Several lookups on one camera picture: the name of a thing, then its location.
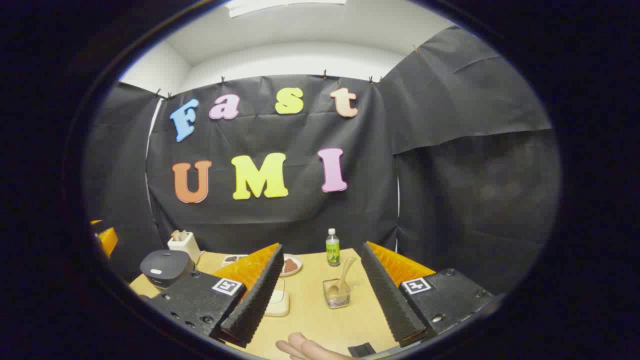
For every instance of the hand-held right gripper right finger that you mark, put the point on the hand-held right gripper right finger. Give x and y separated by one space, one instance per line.
387 295

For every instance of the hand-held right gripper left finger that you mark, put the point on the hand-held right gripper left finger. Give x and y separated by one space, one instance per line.
255 295

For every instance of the clear plastic rice container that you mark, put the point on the clear plastic rice container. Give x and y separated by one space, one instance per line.
280 307

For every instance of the wooden spoon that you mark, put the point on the wooden spoon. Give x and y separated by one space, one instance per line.
344 274

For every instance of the clear chopstick holder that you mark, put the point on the clear chopstick holder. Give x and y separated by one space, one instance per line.
337 300

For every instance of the dark grey rice cooker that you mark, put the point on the dark grey rice cooker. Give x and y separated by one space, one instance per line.
165 267

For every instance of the brown meat piece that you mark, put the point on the brown meat piece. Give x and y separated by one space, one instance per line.
286 267
293 263

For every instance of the white divided grain dish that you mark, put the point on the white divided grain dish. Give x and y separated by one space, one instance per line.
232 259

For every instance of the white round plate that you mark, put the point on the white round plate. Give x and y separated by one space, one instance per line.
295 272

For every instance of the green tea bottle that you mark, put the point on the green tea bottle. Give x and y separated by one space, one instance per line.
333 250

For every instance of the white toaster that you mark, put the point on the white toaster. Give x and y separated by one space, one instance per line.
185 250

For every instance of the black backdrop cloth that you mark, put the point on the black backdrop cloth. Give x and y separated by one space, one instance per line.
300 215

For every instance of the ceiling light panel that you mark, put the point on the ceiling light panel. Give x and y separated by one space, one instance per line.
285 6

